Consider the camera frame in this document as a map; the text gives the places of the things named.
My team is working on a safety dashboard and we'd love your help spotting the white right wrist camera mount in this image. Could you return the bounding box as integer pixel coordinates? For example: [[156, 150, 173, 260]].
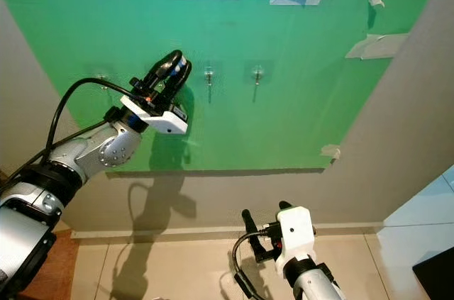
[[276, 205, 317, 263]]

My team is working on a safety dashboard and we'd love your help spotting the green board with hooks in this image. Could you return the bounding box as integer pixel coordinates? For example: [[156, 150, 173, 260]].
[[1, 0, 433, 173]]

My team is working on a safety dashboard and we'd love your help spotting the small clear tape piece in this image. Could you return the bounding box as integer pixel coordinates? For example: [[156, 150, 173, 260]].
[[321, 144, 341, 160]]

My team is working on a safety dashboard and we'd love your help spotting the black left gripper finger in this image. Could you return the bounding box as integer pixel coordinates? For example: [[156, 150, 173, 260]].
[[167, 59, 192, 104], [149, 50, 182, 91]]

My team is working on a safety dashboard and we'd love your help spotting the black rectangular object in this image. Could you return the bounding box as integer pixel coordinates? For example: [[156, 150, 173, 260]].
[[413, 247, 454, 300]]

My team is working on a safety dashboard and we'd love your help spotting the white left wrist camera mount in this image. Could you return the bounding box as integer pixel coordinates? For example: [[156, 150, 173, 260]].
[[118, 94, 189, 135]]

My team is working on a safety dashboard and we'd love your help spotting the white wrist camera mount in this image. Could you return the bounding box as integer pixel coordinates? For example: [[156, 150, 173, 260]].
[[276, 205, 317, 263], [118, 94, 189, 135]]

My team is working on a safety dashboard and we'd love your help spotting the wide clear tape patch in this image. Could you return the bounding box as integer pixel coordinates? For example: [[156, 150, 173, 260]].
[[345, 33, 409, 60]]

